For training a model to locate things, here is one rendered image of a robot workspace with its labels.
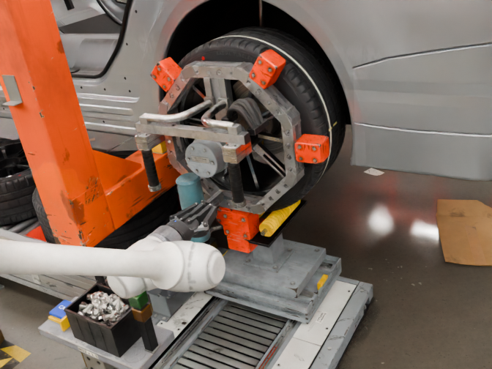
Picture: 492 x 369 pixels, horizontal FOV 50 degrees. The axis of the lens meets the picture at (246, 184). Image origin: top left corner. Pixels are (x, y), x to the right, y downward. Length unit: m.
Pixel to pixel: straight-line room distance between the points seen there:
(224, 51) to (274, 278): 0.93
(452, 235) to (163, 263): 1.93
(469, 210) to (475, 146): 1.35
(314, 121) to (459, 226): 1.36
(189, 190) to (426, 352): 1.08
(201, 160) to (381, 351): 1.02
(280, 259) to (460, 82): 1.06
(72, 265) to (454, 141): 1.14
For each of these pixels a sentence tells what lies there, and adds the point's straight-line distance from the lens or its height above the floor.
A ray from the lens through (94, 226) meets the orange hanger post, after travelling 2.01.
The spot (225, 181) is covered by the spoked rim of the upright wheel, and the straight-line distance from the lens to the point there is 2.04.
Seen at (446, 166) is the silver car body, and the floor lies 0.79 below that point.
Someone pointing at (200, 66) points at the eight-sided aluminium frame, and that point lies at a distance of 1.77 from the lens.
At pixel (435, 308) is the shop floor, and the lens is 2.38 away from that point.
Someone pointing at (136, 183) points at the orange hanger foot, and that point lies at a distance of 2.14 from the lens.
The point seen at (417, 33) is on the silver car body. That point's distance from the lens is 1.61.
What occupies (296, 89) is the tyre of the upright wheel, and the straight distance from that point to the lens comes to 1.71.
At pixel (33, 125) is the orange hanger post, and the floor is 1.02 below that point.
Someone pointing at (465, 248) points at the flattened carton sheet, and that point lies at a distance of 2.72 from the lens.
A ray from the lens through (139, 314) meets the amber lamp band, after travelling 1.53.
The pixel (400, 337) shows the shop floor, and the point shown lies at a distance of 2.24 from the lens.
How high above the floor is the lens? 1.56
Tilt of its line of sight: 28 degrees down
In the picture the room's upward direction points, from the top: 8 degrees counter-clockwise
